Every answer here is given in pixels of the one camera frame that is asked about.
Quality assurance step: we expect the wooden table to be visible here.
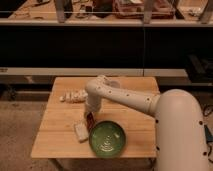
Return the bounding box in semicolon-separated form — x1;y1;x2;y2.
30;76;161;171

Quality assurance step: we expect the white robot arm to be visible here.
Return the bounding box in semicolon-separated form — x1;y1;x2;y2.
85;76;209;171

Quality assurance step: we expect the red pepper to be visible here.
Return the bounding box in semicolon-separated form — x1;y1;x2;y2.
86;120;95;130

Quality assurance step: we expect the long wooden shelf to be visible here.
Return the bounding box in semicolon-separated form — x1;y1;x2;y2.
0;0;213;27

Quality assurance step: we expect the white sponge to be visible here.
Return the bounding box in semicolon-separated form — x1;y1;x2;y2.
74;122;89;143

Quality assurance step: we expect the green plate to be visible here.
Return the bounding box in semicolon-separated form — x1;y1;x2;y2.
89;121;126;158

